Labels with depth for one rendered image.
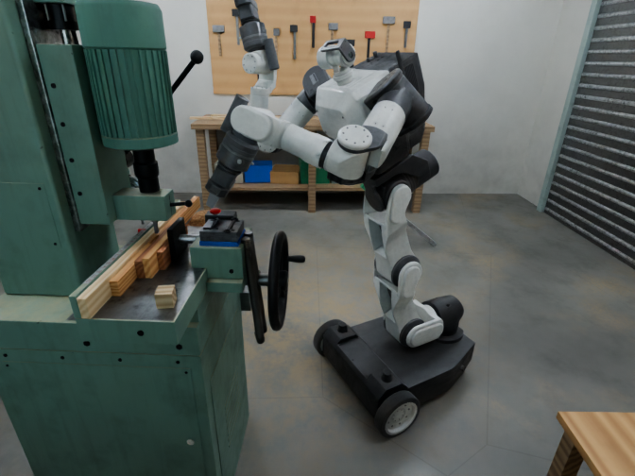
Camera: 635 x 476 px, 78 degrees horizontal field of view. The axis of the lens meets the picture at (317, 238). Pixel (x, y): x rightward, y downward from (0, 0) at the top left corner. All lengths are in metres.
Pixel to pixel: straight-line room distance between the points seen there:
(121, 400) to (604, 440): 1.27
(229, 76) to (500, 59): 2.73
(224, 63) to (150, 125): 3.33
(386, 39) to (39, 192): 3.67
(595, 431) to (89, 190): 1.44
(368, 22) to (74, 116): 3.53
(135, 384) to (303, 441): 0.81
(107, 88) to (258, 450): 1.36
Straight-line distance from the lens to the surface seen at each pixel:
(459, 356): 1.99
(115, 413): 1.32
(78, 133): 1.11
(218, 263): 1.05
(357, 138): 0.90
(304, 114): 1.48
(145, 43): 1.02
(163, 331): 0.91
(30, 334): 1.24
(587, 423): 1.37
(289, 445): 1.77
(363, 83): 1.24
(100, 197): 1.13
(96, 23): 1.03
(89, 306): 0.95
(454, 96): 4.59
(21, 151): 1.15
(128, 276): 1.04
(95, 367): 1.22
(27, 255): 1.26
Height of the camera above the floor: 1.40
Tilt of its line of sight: 25 degrees down
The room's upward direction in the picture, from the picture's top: 1 degrees clockwise
